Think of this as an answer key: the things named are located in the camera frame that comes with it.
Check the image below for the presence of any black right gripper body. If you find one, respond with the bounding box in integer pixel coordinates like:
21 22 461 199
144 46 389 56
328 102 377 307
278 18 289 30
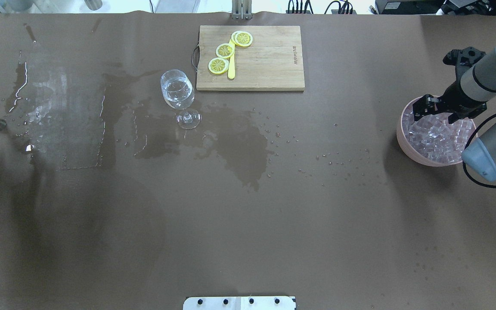
424 47 487 120

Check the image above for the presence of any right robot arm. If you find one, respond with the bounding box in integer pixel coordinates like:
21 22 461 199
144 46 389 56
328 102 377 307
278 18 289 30
412 47 496 189

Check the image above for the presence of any clear ice cubes pile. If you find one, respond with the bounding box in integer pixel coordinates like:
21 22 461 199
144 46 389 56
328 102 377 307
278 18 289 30
403 107 475 164

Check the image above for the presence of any clear wine glass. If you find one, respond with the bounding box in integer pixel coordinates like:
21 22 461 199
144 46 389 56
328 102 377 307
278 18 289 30
160 69 202 130

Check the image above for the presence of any pink bowl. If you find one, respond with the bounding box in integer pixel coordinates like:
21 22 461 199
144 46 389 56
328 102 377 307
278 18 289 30
396 96 478 167

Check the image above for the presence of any bamboo cutting board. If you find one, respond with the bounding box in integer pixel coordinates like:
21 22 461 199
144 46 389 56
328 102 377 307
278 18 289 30
195 25 305 92

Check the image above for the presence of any lemon slice near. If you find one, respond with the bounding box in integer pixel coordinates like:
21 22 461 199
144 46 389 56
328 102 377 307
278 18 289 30
231 30 254 47

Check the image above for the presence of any lemon slice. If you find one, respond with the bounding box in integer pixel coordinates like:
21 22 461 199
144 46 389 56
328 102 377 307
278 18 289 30
215 43 236 59
208 57 229 75
231 30 254 47

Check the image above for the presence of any yellow plastic knife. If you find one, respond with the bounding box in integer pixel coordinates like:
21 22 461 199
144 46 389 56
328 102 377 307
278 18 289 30
227 39 236 80

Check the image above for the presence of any lemon slice middle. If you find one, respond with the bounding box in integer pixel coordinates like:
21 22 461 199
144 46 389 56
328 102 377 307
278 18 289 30
215 43 236 59

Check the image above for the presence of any lemon slice far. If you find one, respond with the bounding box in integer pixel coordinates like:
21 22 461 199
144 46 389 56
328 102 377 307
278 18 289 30
208 57 229 75

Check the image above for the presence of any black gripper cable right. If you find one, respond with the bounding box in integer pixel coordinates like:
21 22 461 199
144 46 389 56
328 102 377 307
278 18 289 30
462 98 496 191

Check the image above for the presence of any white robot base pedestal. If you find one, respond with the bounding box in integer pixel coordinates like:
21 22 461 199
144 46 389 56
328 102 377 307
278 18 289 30
182 296 297 310

